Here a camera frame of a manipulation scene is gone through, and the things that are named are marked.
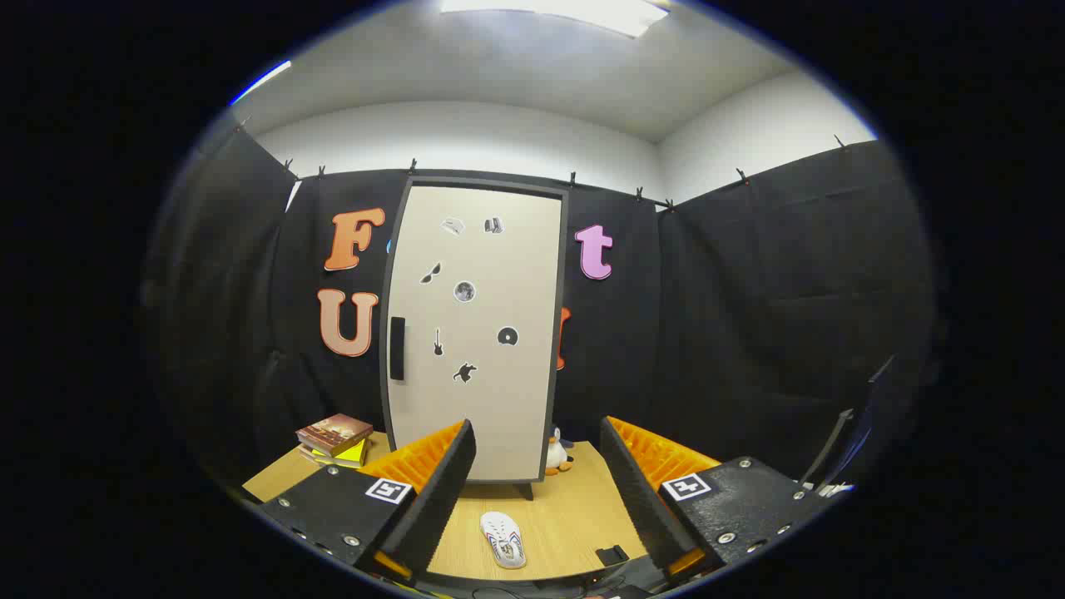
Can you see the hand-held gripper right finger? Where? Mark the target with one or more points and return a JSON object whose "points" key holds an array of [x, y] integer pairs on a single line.
{"points": [[636, 499]]}

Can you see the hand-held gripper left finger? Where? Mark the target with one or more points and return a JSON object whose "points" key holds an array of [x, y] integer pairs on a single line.
{"points": [[441, 499]]}

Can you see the white striped canvas shoe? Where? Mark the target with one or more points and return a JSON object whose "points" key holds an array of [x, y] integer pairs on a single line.
{"points": [[503, 541]]}

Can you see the beige shoe cabinet door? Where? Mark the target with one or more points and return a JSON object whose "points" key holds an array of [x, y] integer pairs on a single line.
{"points": [[516, 266]]}

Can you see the dark grey shoe cabinet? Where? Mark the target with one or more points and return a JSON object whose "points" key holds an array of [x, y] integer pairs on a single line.
{"points": [[491, 182]]}

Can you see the small black clamp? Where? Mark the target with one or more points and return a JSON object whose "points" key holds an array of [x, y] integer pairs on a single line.
{"points": [[613, 555]]}

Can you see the small penguin plush toy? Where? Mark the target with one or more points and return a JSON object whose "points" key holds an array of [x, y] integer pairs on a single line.
{"points": [[556, 453]]}

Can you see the yellow cover book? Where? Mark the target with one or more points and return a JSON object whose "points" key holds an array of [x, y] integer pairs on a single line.
{"points": [[354, 453]]}

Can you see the brown cover book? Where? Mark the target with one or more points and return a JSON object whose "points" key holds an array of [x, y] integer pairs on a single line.
{"points": [[333, 433]]}

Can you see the black backdrop cloth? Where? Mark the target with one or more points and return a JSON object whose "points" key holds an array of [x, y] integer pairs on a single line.
{"points": [[749, 316]]}

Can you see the row of black cloth clips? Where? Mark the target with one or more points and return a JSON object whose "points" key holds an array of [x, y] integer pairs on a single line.
{"points": [[412, 165]]}

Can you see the ceiling light panel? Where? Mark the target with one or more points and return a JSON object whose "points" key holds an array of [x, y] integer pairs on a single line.
{"points": [[582, 12]]}

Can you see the dark metal frame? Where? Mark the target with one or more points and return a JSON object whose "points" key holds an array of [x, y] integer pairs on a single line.
{"points": [[865, 424]]}

